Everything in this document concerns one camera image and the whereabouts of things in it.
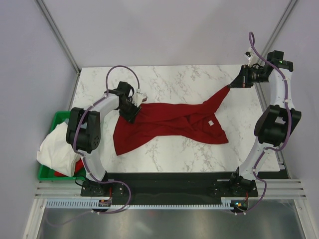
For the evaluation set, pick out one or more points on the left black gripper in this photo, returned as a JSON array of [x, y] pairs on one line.
[[130, 117]]

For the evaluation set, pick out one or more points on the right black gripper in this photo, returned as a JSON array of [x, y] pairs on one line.
[[242, 80]]

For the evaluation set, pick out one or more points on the dark red t shirt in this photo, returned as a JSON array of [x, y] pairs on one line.
[[197, 122]]

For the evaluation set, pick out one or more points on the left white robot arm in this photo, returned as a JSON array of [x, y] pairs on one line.
[[85, 125]]

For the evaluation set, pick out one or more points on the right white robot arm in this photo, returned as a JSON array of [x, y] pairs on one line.
[[275, 126]]

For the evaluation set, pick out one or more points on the bright red t shirt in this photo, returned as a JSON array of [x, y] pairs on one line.
[[70, 170]]

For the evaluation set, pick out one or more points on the white t shirt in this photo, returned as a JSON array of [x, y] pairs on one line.
[[54, 152]]

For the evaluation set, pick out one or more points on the green plastic bin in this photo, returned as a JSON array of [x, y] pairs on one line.
[[47, 174]]

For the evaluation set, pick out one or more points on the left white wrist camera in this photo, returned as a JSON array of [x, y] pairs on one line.
[[138, 97]]

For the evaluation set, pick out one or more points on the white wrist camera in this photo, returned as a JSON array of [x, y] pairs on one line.
[[138, 97], [250, 55]]

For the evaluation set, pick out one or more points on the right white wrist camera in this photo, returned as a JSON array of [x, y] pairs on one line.
[[250, 55]]

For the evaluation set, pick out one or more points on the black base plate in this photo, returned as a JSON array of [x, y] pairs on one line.
[[166, 187]]

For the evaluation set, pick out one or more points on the white slotted cable duct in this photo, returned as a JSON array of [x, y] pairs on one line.
[[112, 204]]

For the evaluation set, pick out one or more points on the left aluminium frame post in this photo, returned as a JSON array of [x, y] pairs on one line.
[[57, 34]]

